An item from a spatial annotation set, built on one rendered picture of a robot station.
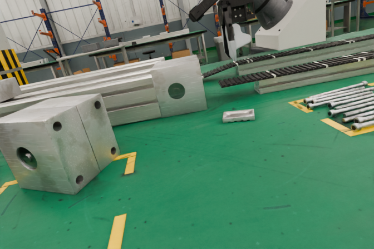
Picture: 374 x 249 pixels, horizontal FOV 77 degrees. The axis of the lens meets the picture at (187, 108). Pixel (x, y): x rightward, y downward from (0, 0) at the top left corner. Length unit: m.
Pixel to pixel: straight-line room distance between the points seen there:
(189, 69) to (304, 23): 0.67
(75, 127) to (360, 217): 0.29
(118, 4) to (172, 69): 7.82
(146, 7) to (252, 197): 8.00
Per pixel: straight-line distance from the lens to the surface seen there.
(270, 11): 1.07
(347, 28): 6.68
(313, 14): 1.04
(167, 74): 0.43
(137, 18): 8.07
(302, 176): 0.26
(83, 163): 0.32
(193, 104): 0.45
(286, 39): 1.00
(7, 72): 3.70
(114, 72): 0.65
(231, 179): 0.26
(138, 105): 0.47
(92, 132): 0.32
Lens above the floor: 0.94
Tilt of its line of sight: 19 degrees down
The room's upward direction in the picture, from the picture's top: 12 degrees counter-clockwise
